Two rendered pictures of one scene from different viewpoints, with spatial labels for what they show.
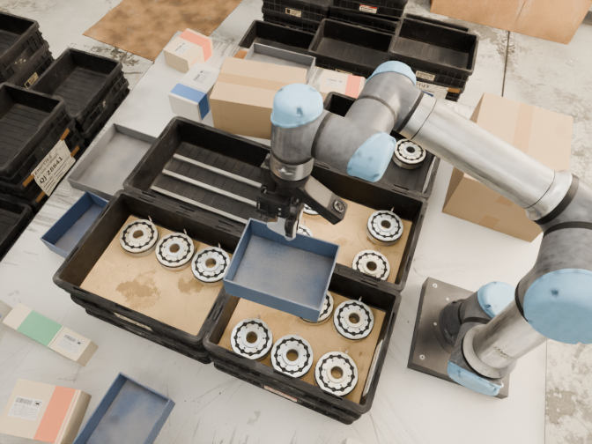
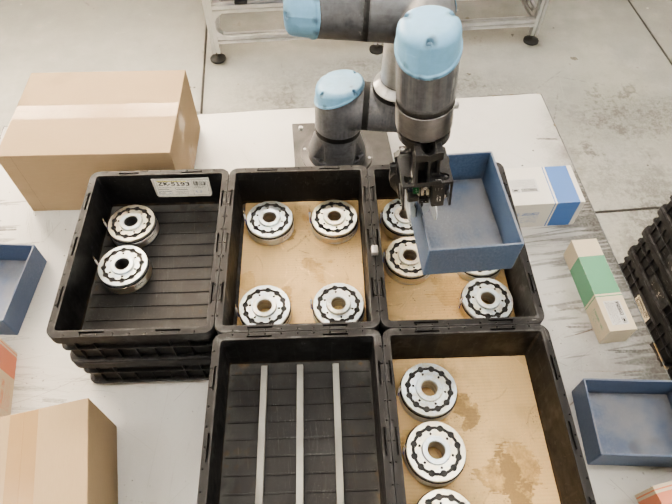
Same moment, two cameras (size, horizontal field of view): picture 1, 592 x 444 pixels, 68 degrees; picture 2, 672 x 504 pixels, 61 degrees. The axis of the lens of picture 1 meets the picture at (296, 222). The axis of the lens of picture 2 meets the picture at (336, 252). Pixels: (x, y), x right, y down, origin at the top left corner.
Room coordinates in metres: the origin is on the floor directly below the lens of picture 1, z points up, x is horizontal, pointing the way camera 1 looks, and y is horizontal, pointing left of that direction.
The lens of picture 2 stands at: (0.78, 0.52, 1.84)
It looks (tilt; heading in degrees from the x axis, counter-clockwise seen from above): 55 degrees down; 251
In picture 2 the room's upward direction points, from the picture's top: straight up
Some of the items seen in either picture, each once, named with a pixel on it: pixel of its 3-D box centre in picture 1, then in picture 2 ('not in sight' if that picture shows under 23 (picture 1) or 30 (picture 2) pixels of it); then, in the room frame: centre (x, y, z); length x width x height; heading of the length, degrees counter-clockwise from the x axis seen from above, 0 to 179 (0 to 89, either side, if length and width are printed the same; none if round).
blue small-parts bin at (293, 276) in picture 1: (283, 269); (458, 210); (0.39, 0.02, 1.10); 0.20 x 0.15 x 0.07; 77
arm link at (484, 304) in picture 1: (493, 311); (341, 103); (0.42, -0.50, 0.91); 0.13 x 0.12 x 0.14; 157
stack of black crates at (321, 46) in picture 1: (347, 70); not in sight; (1.99, -0.20, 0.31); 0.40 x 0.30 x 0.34; 77
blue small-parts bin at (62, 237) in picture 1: (87, 229); not in sight; (0.63, 0.63, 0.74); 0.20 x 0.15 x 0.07; 156
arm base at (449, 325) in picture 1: (473, 321); (337, 139); (0.43, -0.50, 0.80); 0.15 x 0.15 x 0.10
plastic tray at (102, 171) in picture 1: (118, 162); not in sight; (0.90, 0.62, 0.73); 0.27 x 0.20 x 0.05; 163
